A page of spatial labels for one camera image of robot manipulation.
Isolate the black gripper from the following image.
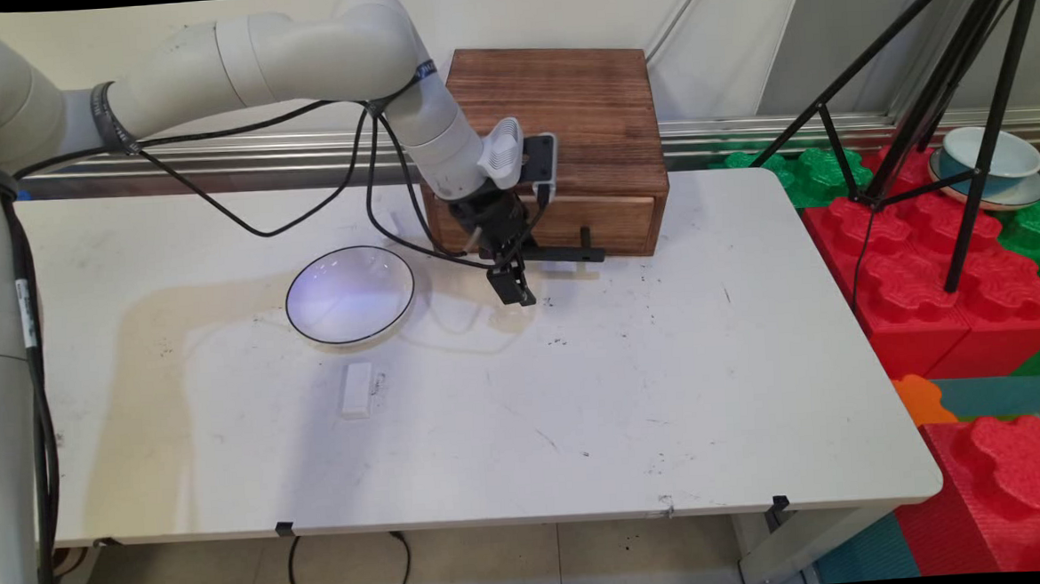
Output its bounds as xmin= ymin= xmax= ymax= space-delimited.
xmin=448 ymin=185 xmax=540 ymax=310

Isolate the white plate with black rim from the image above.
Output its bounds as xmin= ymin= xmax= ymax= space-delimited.
xmin=283 ymin=243 xmax=420 ymax=348

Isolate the dark wooden drawer cabinet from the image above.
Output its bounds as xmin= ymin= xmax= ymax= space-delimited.
xmin=414 ymin=39 xmax=675 ymax=269

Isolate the green foam block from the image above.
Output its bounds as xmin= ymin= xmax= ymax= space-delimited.
xmin=996 ymin=194 xmax=1040 ymax=290
xmin=710 ymin=145 xmax=876 ymax=214

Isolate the large red foam block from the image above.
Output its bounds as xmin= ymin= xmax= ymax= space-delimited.
xmin=799 ymin=139 xmax=1040 ymax=386

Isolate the orange foam piece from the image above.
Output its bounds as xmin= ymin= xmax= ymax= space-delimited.
xmin=892 ymin=372 xmax=959 ymax=429

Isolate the teal foam mat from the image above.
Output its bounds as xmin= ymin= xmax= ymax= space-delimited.
xmin=934 ymin=374 xmax=1040 ymax=422
xmin=812 ymin=512 xmax=920 ymax=584

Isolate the black tripod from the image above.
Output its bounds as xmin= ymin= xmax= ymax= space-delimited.
xmin=740 ymin=0 xmax=1040 ymax=306

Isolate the light blue bowl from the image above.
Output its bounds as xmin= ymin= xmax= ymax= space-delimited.
xmin=937 ymin=124 xmax=1040 ymax=200

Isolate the white mounted wrist camera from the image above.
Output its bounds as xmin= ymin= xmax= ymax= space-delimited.
xmin=476 ymin=115 xmax=563 ymax=212

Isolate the aluminium wall rail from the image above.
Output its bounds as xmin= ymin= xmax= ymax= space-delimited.
xmin=18 ymin=90 xmax=1040 ymax=202

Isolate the black floor cable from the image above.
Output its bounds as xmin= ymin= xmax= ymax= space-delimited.
xmin=286 ymin=529 xmax=412 ymax=584

